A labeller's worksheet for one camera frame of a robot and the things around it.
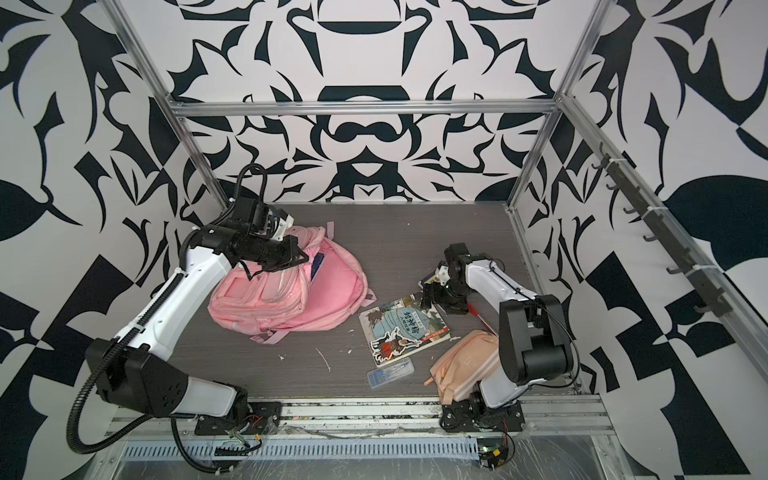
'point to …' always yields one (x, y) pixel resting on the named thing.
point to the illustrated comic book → (401, 328)
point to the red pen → (474, 311)
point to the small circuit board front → (492, 452)
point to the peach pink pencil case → (463, 362)
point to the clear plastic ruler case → (390, 372)
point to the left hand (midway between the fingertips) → (304, 253)
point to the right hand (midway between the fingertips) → (433, 302)
